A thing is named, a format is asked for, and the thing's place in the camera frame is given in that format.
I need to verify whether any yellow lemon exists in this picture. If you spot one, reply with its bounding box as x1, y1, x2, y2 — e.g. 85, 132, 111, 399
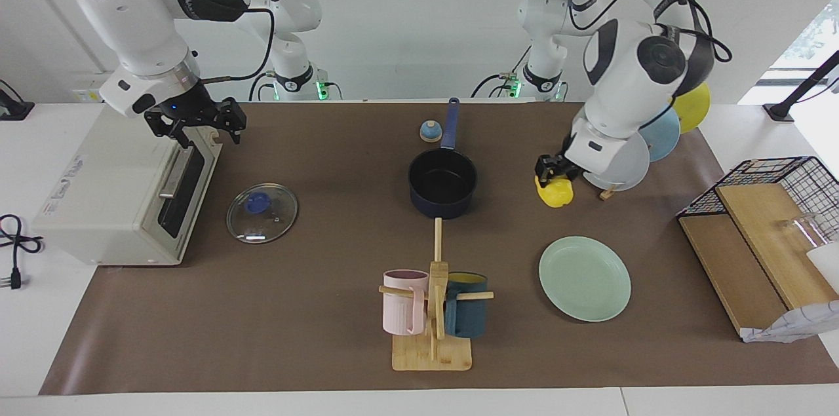
534, 175, 576, 208

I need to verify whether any glass lid blue knob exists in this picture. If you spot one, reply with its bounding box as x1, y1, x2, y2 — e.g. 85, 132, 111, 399
226, 183, 299, 245

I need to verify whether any grey plate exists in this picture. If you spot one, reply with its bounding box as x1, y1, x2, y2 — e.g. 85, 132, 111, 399
582, 131, 651, 192

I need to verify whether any mint green plate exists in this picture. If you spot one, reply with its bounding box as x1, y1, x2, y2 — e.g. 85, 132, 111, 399
539, 236, 632, 323

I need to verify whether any light blue plate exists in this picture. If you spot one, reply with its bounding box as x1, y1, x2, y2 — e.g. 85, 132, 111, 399
639, 106, 681, 162

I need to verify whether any yellow plate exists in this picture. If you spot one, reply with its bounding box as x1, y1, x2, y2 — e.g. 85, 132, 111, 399
672, 82, 711, 134

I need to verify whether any dark blue saucepan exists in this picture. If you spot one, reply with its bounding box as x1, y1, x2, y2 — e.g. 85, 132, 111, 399
408, 97, 478, 220

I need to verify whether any white toaster oven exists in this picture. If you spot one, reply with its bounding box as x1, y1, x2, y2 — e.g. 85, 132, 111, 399
31, 102, 224, 267

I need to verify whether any dark teal mug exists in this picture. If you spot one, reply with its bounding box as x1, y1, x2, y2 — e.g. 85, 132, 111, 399
444, 272, 489, 339

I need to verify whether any brown wooden board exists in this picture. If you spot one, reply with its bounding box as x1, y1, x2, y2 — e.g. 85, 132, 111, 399
678, 214, 790, 338

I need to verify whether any brown table mat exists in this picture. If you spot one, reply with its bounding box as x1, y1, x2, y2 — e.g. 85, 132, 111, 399
38, 102, 839, 396

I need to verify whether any pink ribbed mug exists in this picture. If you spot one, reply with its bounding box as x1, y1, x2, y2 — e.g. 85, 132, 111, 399
383, 269, 430, 337

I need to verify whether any wooden mug tree stand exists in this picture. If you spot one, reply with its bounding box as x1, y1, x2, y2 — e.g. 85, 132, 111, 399
378, 217, 494, 372

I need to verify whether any light wooden cutting board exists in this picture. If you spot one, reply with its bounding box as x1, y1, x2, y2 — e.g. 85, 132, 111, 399
714, 183, 839, 311

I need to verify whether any clear glass jug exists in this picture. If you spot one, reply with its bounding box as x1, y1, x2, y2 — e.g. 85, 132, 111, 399
773, 213, 839, 292

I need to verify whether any white crumpled bag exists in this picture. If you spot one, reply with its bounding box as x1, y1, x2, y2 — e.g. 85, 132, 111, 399
741, 300, 839, 344

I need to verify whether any black right base cable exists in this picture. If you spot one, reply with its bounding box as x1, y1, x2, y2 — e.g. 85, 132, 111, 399
249, 72, 276, 102

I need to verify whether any black base cable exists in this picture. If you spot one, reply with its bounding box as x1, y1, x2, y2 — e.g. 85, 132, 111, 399
249, 72, 276, 102
472, 43, 533, 99

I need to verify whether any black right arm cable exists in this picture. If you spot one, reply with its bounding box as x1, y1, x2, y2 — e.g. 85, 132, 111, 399
200, 7, 275, 83

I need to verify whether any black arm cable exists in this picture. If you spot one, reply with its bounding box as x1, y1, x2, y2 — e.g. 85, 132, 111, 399
200, 7, 275, 83
568, 0, 732, 64

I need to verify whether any white wall socket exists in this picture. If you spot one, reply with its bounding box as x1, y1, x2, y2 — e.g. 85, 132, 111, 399
72, 72, 122, 104

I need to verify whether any black left base cable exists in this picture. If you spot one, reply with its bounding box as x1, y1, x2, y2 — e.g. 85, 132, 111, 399
472, 43, 533, 99

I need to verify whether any black clamp mount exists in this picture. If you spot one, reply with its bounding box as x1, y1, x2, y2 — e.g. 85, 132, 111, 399
0, 80, 35, 122

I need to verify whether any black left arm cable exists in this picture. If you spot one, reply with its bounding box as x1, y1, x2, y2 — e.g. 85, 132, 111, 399
568, 0, 732, 64

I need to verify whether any black power cord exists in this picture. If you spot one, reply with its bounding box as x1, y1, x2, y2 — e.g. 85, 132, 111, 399
0, 214, 45, 290

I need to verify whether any black wire basket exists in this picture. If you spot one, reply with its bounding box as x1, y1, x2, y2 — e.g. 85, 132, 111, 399
676, 156, 839, 246

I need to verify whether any black camera stand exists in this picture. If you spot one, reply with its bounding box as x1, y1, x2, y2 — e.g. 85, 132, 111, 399
764, 50, 839, 122

